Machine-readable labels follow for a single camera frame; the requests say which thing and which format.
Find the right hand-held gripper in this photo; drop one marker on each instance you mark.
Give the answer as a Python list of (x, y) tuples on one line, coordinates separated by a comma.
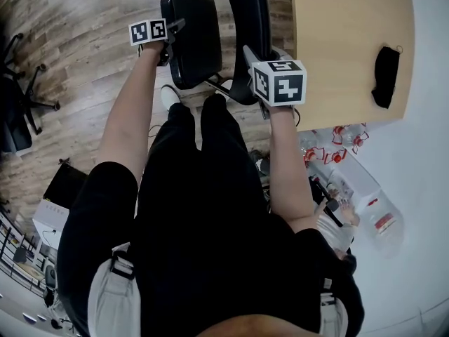
[(280, 83)]

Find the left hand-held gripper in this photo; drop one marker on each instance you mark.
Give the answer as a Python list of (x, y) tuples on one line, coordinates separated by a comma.
[(147, 32)]

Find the black folding chair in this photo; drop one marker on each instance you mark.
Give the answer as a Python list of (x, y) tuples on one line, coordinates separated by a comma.
[(196, 37)]

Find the person's right forearm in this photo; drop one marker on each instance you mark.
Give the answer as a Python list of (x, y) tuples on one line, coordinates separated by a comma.
[(287, 167)]

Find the person's left forearm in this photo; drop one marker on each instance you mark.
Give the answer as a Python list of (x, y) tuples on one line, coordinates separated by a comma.
[(122, 118)]

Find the black office chair base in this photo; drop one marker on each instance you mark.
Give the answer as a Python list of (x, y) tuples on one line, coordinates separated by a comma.
[(24, 93)]

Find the person's white shoe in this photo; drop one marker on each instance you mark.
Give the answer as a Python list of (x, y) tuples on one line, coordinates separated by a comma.
[(170, 97)]

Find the pile of clear plastic bottles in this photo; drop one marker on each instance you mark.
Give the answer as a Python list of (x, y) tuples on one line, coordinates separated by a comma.
[(329, 146)]

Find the black cloth pouch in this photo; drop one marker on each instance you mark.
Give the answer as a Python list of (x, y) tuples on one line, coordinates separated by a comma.
[(386, 76)]

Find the person's black trousers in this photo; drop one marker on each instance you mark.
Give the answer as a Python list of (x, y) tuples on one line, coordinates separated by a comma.
[(200, 174)]

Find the black flat box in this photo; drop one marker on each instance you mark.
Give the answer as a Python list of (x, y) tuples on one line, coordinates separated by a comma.
[(65, 186)]

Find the large clear plastic bottle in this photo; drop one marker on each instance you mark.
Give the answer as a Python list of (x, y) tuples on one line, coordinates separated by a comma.
[(384, 223)]

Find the person's black shirt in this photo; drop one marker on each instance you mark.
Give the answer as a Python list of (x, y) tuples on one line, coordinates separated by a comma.
[(98, 223)]

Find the white printed box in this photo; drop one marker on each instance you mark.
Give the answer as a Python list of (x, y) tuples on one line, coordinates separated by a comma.
[(49, 219)]

